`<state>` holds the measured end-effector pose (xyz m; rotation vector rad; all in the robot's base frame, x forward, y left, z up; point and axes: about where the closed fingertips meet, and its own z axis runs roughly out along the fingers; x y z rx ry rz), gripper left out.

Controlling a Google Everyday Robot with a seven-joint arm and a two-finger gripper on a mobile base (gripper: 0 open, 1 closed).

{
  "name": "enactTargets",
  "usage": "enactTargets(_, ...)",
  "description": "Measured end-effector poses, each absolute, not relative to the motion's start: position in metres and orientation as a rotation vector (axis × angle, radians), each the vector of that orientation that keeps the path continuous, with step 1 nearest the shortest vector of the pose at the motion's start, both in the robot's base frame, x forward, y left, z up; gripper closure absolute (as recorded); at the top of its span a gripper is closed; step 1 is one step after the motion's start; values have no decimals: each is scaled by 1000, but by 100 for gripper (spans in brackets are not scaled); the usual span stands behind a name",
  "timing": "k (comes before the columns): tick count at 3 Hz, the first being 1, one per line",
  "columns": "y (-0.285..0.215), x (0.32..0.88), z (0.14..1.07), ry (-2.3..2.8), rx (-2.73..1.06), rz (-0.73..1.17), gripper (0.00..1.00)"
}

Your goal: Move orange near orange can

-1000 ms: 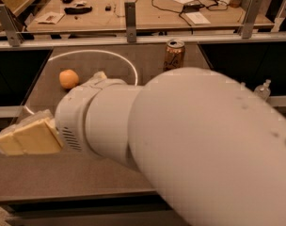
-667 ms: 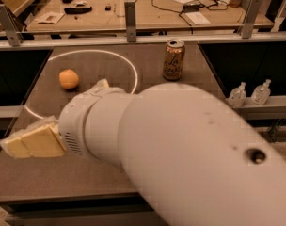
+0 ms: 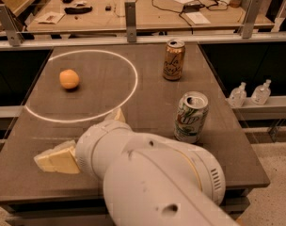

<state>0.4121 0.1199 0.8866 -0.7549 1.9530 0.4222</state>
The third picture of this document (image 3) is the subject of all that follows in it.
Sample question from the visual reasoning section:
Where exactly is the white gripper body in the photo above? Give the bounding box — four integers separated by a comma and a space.
75, 120, 140, 181

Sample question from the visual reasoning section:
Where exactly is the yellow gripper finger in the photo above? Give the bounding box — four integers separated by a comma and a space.
34, 140, 80, 174
104, 107, 126, 122

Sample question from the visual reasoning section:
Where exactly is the orange fruit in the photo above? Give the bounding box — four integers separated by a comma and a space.
59, 70, 80, 89

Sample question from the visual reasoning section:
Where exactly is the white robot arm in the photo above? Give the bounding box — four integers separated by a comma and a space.
34, 108, 238, 226

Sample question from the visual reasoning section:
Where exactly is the green white 7up can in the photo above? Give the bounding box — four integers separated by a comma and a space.
174, 91, 209, 143

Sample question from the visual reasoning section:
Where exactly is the orange LaCroix can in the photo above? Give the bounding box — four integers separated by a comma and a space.
163, 40, 185, 81

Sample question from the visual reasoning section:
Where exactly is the small black box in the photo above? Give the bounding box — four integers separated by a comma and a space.
105, 5, 112, 10

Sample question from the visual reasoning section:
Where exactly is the black flat tool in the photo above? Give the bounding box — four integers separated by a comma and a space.
64, 7, 93, 15

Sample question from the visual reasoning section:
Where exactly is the white paper card left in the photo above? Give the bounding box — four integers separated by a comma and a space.
36, 11, 64, 24

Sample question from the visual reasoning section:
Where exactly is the clear bottle left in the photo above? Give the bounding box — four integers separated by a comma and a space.
228, 82, 246, 107

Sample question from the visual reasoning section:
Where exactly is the clear bottle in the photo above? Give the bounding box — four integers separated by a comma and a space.
228, 82, 246, 107
251, 79, 271, 105

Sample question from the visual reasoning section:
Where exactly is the white paper sheet right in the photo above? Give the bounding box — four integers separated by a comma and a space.
186, 12, 211, 24

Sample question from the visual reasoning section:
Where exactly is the black power adapter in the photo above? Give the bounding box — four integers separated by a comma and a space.
183, 3, 201, 12

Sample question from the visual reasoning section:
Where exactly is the wooden background desk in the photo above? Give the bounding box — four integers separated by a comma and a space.
24, 0, 274, 34

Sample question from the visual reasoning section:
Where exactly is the clear bottle right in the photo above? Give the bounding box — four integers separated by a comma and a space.
251, 79, 271, 105

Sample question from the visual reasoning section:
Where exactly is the middle metal bracket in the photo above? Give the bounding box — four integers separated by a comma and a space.
124, 1, 136, 42

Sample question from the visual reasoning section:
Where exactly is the metal bracket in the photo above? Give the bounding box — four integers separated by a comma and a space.
239, 0, 262, 39
0, 4, 24, 46
124, 1, 136, 42

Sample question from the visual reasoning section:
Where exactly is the left metal bracket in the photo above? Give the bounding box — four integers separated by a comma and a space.
0, 4, 24, 46

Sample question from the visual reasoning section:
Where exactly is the black cable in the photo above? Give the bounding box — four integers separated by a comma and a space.
151, 0, 230, 27

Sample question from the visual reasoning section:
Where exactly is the right metal bracket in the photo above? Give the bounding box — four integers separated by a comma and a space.
239, 0, 262, 39

